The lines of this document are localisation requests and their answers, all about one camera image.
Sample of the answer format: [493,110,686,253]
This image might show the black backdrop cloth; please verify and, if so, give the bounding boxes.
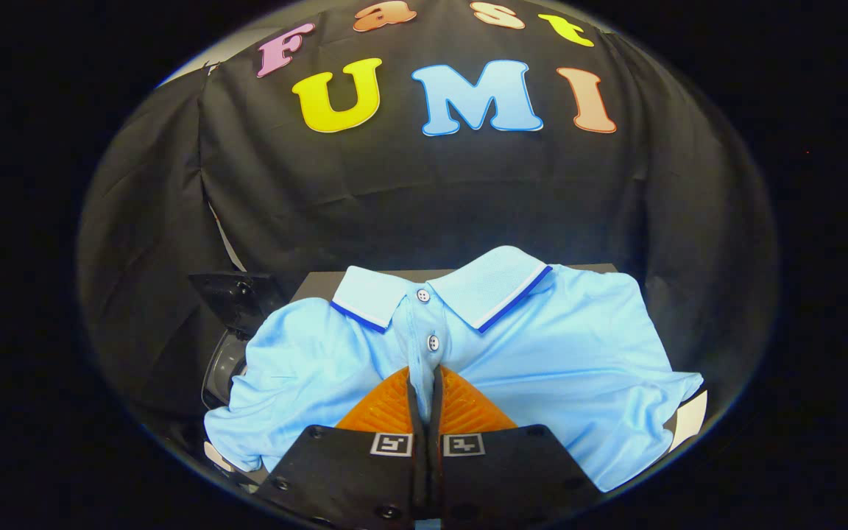
[77,0,780,442]

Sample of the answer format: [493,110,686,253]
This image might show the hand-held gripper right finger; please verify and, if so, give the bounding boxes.
[428,366,607,528]

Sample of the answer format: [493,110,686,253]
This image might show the white paper sheet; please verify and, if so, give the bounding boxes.
[668,389,710,451]

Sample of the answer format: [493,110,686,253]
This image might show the light blue polo shirt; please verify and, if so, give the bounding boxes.
[203,245,704,492]

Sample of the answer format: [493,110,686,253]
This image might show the black washing machine lid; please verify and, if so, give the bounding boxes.
[188,272,278,333]

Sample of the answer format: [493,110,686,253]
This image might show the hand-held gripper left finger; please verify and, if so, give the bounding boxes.
[253,366,427,527]

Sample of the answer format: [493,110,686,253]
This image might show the grey top-load washing machine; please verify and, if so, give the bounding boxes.
[200,330,250,411]

